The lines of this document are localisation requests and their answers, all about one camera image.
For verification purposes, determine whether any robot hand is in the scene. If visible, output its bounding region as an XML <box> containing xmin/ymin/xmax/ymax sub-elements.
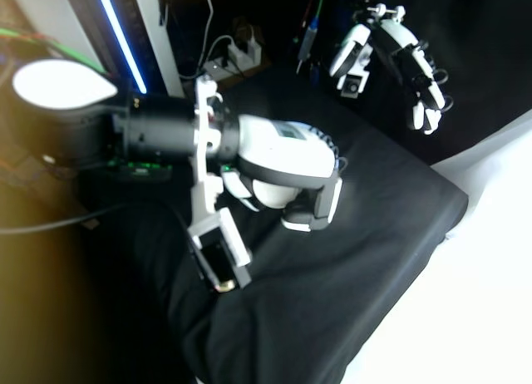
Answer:
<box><xmin>329</xmin><ymin>17</ymin><xmax>455</xmax><ymax>136</ymax></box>
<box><xmin>222</xmin><ymin>113</ymin><xmax>346</xmax><ymax>234</ymax></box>

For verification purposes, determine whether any white power strip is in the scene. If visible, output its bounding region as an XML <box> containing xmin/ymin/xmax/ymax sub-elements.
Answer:
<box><xmin>202</xmin><ymin>38</ymin><xmax>264</xmax><ymax>78</ymax></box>

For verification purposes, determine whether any black table cloth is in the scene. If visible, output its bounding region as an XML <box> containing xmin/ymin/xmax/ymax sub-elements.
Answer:
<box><xmin>78</xmin><ymin>59</ymin><xmax>470</xmax><ymax>384</ymax></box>

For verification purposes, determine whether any white robot body column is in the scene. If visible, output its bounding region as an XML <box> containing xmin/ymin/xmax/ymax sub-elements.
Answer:
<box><xmin>7</xmin><ymin>0</ymin><xmax>186</xmax><ymax>101</ymax></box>

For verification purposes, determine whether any blue light strip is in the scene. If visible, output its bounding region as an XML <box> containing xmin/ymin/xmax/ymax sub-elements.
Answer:
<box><xmin>98</xmin><ymin>0</ymin><xmax>149</xmax><ymax>95</ymax></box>

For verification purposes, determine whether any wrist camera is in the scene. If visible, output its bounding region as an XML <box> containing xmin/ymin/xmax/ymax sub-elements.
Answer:
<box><xmin>338</xmin><ymin>70</ymin><xmax>370</xmax><ymax>99</ymax></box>

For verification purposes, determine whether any grey cable plug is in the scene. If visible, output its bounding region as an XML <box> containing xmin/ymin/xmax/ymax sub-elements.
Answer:
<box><xmin>295</xmin><ymin>20</ymin><xmax>322</xmax><ymax>74</ymax></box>

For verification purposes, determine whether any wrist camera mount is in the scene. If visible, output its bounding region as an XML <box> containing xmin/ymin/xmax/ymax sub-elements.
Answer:
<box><xmin>186</xmin><ymin>74</ymin><xmax>254</xmax><ymax>294</ymax></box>

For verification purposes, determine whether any white power cable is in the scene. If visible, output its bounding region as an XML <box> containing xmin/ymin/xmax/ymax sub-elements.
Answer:
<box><xmin>178</xmin><ymin>0</ymin><xmax>215</xmax><ymax>80</ymax></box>

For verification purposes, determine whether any green cable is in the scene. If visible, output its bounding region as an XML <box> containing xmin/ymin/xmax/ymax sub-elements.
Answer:
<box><xmin>0</xmin><ymin>26</ymin><xmax>107</xmax><ymax>76</ymax></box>

